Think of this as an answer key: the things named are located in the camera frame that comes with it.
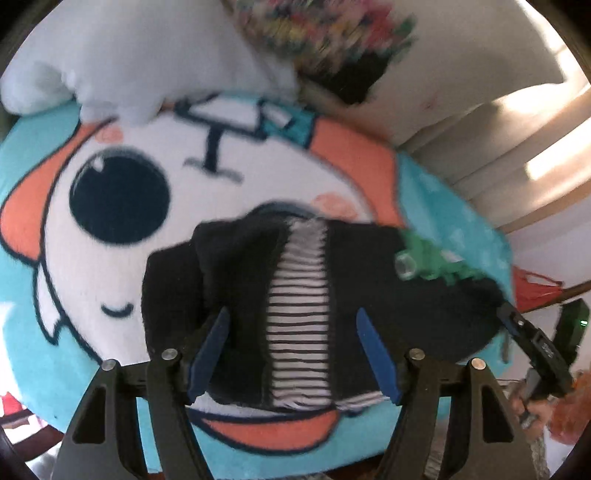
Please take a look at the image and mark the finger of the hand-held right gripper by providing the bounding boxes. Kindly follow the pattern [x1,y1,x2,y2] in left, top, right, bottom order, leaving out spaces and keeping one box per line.
[495,301,574,398]

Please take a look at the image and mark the green object with round cap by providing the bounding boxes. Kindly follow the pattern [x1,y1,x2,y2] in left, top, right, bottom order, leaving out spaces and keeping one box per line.
[394,230,485,286]

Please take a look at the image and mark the multicoloured patterned cloth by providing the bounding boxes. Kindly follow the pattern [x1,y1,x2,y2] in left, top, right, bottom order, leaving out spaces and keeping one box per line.
[228,0,419,108]

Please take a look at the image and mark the red cloth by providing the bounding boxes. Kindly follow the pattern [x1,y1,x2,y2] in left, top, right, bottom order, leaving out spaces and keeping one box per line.
[512,267,565,312]

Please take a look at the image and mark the teal cartoon printed blanket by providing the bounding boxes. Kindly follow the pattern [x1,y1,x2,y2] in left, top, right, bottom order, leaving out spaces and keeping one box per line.
[0,90,515,477]

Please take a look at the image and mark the black pants with striped band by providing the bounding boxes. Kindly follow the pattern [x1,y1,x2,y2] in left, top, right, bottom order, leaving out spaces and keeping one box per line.
[141,215,513,412]

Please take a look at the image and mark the white pillow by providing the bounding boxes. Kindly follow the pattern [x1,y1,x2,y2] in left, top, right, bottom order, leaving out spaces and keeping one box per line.
[0,0,303,126]

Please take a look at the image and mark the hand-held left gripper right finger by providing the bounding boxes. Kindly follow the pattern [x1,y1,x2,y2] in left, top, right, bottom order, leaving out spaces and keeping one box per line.
[355,308,541,480]

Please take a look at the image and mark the orange fluffy cloth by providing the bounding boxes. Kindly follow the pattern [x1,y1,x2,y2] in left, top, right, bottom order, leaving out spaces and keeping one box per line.
[547,376,591,446]

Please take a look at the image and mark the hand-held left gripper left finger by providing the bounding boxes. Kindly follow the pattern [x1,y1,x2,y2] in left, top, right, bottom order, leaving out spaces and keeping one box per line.
[53,307,230,480]

